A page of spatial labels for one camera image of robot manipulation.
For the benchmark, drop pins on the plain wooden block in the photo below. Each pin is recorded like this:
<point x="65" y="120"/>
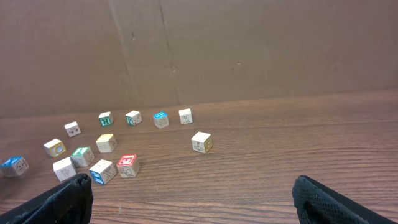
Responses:
<point x="72" y="129"/>
<point x="64" y="169"/>

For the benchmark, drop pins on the wooden block blue side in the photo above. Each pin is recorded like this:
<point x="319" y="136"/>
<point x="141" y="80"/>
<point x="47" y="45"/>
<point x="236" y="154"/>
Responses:
<point x="103" y="171"/>

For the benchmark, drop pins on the wooden block isolated right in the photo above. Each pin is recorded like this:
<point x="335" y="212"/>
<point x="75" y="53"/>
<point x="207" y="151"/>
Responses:
<point x="202" y="142"/>

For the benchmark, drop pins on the plain wooden block upper left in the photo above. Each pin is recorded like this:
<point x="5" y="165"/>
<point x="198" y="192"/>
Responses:
<point x="72" y="129"/>

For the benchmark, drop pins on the wooden block teal side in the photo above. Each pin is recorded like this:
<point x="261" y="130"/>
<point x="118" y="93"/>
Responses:
<point x="133" y="118"/>
<point x="106" y="119"/>

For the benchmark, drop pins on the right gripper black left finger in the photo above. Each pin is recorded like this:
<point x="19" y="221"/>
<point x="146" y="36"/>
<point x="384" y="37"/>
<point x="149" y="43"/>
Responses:
<point x="69" y="202"/>

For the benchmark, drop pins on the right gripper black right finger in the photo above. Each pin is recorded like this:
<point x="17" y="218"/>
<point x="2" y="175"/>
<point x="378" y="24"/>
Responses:
<point x="318" y="204"/>

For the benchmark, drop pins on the wooden block teal side right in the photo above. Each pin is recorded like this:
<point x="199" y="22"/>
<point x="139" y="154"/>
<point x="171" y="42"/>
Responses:
<point x="133" y="118"/>

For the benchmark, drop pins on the plain wooden block center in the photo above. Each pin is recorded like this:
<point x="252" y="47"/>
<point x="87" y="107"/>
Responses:
<point x="64" y="169"/>

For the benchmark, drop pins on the wooden block yellow side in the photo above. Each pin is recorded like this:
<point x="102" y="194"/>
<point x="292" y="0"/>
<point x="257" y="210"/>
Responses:
<point x="55" y="147"/>

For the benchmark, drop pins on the wooden block far right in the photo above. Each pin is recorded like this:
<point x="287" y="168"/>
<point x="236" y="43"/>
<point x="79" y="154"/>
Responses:
<point x="185" y="116"/>

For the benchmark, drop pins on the yellow top wooden block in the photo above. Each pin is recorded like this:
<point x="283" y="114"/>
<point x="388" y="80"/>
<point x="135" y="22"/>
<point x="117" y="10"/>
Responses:
<point x="106" y="143"/>

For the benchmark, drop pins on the blue top wooden block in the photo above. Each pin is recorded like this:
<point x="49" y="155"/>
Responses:
<point x="161" y="119"/>

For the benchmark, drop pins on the wooden block teal side left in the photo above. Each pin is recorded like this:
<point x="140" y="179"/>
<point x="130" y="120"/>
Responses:
<point x="106" y="119"/>

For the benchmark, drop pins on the red letter E block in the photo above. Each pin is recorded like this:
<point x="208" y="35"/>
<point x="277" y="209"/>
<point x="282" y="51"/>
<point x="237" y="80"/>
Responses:
<point x="128" y="166"/>

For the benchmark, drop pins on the green letter L block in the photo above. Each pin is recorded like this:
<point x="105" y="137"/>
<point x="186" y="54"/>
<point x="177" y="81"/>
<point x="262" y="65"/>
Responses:
<point x="82" y="157"/>

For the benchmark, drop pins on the blue letter X block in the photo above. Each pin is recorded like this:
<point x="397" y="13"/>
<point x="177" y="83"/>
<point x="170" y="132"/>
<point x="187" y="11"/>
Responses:
<point x="14" y="166"/>

